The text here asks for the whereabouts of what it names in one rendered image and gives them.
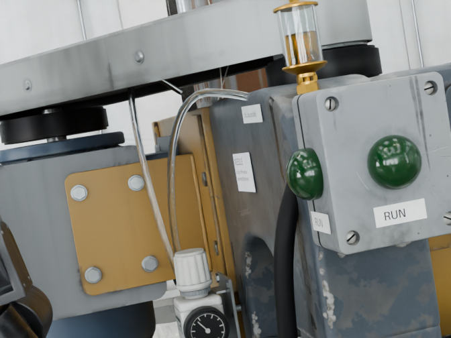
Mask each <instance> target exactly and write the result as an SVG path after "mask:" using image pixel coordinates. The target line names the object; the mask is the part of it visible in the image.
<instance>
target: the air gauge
mask: <svg viewBox="0 0 451 338"><path fill-rule="evenodd" d="M183 333H184V336H185V338H228V337H229V333H230V326H229V323H228V320H227V318H226V316H225V315H224V314H223V313H222V312H221V311H219V310H218V309H216V308H214V307H212V306H200V307H197V308H195V309H194V310H192V311H191V312H190V313H189V314H188V315H187V318H186V319H185V322H184V325H183Z"/></svg>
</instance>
